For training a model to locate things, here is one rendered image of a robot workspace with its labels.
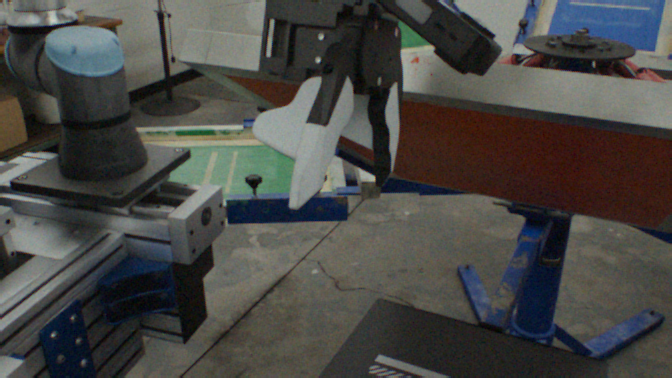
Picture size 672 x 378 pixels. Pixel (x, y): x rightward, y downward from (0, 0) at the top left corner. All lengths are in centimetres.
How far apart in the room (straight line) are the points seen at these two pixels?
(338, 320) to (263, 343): 35
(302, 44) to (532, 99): 22
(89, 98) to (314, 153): 73
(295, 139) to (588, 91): 27
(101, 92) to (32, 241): 28
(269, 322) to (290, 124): 241
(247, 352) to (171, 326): 147
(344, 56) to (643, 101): 27
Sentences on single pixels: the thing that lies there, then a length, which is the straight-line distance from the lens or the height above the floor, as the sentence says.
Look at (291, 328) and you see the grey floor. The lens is 277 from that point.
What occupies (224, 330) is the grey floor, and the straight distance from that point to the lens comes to 279.
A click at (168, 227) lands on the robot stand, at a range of 109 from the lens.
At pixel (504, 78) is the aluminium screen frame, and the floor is 155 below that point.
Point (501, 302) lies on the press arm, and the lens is 138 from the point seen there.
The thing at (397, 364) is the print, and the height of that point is 95.
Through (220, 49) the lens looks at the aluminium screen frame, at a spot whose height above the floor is 154.
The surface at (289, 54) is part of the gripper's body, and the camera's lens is 46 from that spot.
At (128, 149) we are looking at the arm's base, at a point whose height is 130.
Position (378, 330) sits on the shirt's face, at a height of 95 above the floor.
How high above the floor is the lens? 170
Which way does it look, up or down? 26 degrees down
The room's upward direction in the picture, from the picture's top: straight up
